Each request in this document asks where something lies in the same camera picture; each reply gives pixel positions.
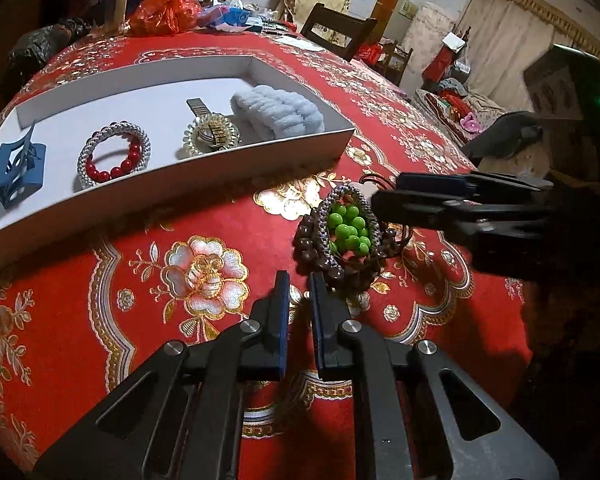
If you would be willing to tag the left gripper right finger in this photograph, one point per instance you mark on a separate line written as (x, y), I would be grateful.
(332, 359)

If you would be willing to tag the blue hair claw clip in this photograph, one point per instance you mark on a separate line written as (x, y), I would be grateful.
(22, 165)

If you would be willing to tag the white shallow cardboard box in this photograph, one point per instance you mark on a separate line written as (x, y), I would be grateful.
(152, 95)

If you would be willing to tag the dark wooden chair far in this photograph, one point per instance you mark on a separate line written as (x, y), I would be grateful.
(353, 29)

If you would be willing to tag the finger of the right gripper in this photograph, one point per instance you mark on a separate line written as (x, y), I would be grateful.
(430, 209)
(478, 187)

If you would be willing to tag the beige curtain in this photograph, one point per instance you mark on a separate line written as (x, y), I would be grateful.
(508, 35)

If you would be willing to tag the black plastic bag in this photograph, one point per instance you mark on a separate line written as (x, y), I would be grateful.
(35, 49)

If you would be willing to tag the red floral tablecloth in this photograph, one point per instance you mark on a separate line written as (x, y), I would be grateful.
(77, 317)

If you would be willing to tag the red plastic bag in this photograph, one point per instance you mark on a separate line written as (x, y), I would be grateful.
(164, 17)

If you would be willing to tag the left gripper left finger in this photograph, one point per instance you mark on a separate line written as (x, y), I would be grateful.
(264, 350)

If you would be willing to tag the glass jar with lid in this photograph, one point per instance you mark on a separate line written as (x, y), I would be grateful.
(115, 13)

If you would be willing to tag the light blue fluffy scrunchie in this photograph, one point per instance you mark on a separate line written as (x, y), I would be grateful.
(277, 114)

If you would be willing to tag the blue tissue packet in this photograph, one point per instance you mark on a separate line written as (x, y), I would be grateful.
(223, 18)

